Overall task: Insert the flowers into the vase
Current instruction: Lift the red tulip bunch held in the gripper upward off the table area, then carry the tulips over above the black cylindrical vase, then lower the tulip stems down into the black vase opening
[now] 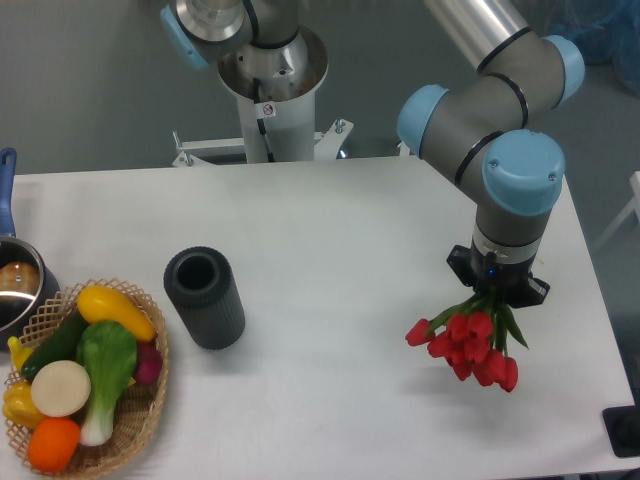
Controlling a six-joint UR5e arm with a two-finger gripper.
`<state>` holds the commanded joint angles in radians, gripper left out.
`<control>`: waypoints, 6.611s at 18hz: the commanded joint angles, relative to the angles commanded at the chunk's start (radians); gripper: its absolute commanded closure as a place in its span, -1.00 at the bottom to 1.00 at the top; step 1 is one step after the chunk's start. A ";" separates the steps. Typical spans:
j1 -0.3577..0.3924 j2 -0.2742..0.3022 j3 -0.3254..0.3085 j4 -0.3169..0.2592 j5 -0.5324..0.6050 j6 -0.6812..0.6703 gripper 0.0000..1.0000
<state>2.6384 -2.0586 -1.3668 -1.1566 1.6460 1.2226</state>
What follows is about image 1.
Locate white frame at right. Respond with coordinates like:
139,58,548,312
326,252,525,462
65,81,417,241
593,171,639,252

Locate black device at edge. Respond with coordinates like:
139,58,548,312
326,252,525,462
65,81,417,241
602,405,639,458

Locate green bok choy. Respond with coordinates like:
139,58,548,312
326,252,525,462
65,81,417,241
76,320,137,447

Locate red tulip bouquet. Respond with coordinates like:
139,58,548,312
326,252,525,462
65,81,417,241
405,289,528,393

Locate yellow banana tip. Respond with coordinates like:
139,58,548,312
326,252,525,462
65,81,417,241
7,336,33,371

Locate woven wicker basket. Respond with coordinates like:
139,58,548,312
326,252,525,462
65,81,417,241
4,279,169,479

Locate purple red radish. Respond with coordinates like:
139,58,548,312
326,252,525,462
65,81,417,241
132,343,163,385

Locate beige round slice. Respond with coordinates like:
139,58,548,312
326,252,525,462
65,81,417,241
31,360,91,417

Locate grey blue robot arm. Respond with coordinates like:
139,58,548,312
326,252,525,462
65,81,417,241
160,1,585,308

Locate yellow bell pepper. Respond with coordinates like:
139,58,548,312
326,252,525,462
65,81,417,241
2,381,45,430

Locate black cable on pedestal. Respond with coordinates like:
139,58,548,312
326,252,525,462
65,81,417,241
251,77,276,163

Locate blue handled saucepan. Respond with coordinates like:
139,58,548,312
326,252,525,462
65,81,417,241
1,148,59,352

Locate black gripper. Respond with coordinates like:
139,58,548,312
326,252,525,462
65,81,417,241
447,245,550,307

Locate orange fruit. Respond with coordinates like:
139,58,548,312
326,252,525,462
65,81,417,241
26,417,80,473

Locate yellow squash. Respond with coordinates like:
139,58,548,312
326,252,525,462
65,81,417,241
76,285,156,342

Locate dark grey ribbed vase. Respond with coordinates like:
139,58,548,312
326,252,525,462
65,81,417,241
163,246,245,350

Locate blue plastic bag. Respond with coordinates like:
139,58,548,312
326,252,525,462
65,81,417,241
544,1,639,96

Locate dark green cucumber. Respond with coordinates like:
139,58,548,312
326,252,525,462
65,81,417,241
21,310,89,382

